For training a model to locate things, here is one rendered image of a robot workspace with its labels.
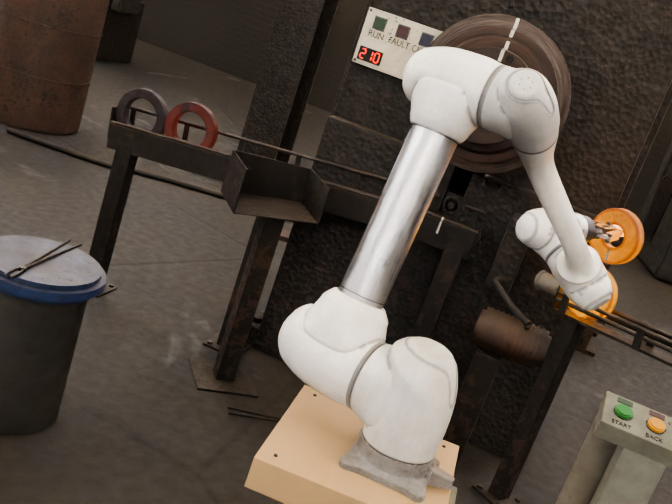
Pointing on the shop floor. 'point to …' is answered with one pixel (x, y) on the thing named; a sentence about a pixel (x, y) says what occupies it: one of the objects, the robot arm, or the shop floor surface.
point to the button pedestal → (631, 454)
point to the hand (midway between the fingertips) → (618, 230)
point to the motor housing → (498, 333)
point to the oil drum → (48, 62)
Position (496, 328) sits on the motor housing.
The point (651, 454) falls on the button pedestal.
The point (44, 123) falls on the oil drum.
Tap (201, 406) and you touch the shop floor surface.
